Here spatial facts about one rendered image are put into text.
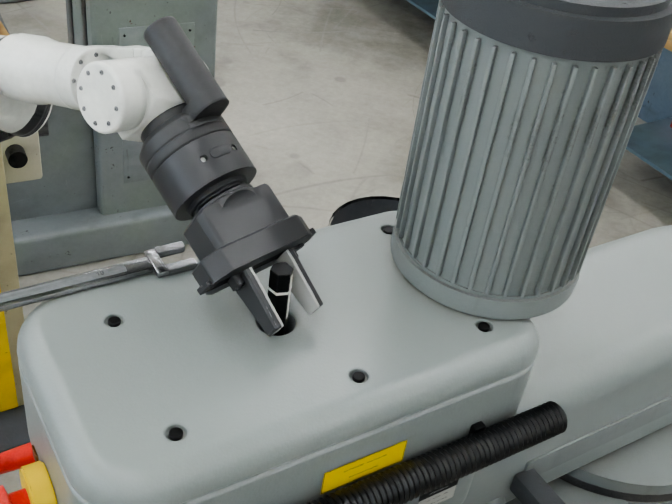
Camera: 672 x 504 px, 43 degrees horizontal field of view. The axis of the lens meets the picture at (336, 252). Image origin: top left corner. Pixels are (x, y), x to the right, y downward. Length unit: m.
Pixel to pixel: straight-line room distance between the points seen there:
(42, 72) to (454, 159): 0.42
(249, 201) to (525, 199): 0.25
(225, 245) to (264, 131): 4.18
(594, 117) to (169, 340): 0.42
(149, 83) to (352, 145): 4.12
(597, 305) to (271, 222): 0.51
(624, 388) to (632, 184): 4.11
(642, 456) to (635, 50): 0.68
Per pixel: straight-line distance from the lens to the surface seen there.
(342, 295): 0.85
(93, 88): 0.82
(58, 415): 0.74
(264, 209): 0.79
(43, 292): 0.84
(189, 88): 0.79
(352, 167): 4.69
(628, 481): 1.23
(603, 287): 1.18
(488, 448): 0.86
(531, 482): 1.08
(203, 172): 0.77
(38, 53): 0.94
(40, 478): 0.83
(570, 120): 0.75
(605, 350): 1.09
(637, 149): 5.06
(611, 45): 0.73
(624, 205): 4.96
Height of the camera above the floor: 2.43
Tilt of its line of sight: 37 degrees down
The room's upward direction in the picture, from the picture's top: 9 degrees clockwise
